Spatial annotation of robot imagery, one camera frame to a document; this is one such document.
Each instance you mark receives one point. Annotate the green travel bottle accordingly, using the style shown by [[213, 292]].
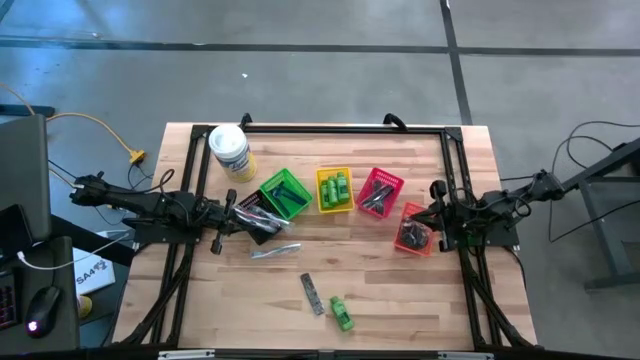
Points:
[[324, 195], [342, 314], [331, 191], [343, 186], [337, 197]]

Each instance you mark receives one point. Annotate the grey metal bracket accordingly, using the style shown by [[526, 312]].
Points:
[[185, 354], [465, 355]]

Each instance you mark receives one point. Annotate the black plastic basket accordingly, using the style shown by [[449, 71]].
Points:
[[262, 240]]

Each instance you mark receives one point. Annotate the green plastic basket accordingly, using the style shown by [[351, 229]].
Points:
[[275, 180]]

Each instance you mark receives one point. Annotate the black computer mouse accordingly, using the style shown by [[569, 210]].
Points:
[[42, 312]]

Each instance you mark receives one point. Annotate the black tablet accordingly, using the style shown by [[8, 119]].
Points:
[[12, 232]]

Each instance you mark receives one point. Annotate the black side table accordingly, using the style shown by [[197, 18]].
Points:
[[600, 170]]

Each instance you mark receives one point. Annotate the orange plastic basket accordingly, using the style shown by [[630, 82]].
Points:
[[422, 251]]

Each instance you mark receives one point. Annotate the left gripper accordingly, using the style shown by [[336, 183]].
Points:
[[217, 217]]

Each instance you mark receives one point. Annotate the pinkish red plastic basket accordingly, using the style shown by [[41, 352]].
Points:
[[392, 175]]

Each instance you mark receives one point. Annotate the yellow plastic basket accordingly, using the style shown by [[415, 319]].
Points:
[[350, 171]]

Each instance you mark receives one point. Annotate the black floor bar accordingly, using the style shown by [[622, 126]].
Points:
[[25, 110]]

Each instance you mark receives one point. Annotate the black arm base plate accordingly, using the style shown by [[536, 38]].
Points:
[[500, 239], [150, 235]]

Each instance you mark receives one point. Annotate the packaged toothbrushes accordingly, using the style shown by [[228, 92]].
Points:
[[270, 219]]

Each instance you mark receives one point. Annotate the black keyboard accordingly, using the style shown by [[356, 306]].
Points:
[[7, 305]]

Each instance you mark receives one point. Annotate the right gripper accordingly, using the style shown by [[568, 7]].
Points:
[[450, 217]]

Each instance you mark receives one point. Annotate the Lysol wipes canister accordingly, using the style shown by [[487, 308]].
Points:
[[230, 150]]

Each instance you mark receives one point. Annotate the black aluminium table frame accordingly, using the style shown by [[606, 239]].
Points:
[[350, 129]]

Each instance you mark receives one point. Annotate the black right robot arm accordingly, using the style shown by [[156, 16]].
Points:
[[510, 205]]

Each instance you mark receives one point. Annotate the small yellow object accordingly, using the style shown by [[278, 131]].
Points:
[[84, 306]]

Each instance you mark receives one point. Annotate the grey laptop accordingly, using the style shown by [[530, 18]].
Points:
[[22, 175]]

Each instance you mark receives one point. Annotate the white paper box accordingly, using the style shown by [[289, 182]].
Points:
[[92, 275]]

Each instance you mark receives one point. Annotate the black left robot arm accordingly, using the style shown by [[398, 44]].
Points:
[[130, 202]]

